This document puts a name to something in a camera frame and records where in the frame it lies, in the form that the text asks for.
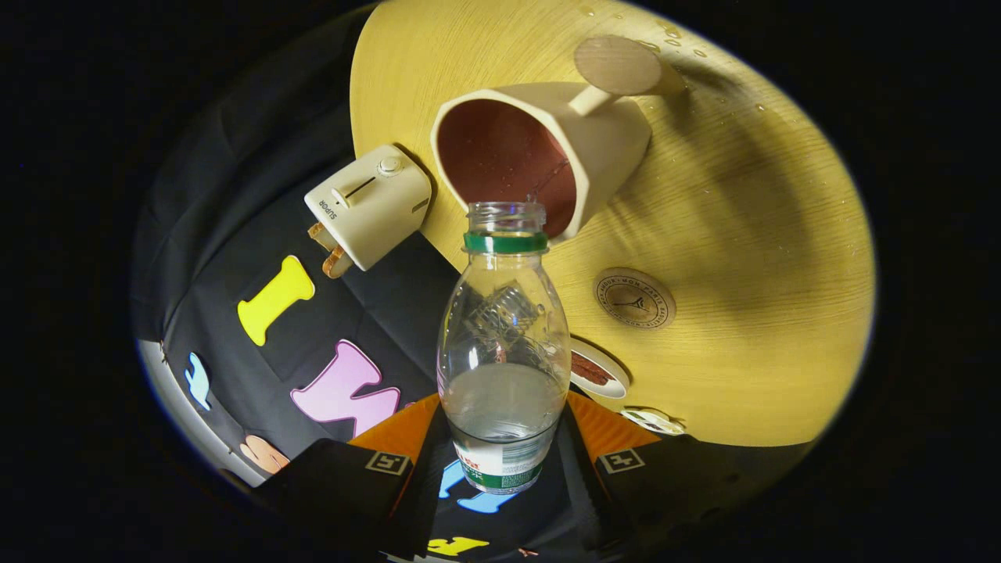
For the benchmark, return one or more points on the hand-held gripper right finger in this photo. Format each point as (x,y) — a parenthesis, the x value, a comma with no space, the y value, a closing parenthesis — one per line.
(665,485)

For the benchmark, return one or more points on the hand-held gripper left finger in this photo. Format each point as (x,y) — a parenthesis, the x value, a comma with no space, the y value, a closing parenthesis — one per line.
(336,485)

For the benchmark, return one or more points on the clear plastic juice bottle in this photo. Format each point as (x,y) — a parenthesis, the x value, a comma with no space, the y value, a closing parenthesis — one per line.
(500,407)

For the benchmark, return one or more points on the round cork coaster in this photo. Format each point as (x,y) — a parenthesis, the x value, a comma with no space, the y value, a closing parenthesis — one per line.
(633,299)

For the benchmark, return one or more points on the white divided seed tray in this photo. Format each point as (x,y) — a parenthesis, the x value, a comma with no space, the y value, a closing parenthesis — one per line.
(653,421)

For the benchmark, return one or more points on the round beige plate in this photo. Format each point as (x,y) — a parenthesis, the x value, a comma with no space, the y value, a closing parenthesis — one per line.
(614,385)

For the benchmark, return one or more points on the brown sausage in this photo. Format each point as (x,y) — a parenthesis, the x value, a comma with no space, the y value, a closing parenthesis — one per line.
(590,369)

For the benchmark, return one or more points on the black backdrop cloth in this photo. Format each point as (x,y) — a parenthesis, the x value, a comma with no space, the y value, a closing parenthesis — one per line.
(391,313)

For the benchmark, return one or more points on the bread slice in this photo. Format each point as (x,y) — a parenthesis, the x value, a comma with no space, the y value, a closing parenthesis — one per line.
(336,262)

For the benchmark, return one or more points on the wooden table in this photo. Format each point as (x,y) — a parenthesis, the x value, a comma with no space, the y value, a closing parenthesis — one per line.
(743,234)

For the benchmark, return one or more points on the white toaster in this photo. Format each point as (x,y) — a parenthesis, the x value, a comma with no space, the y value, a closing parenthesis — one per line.
(367,211)

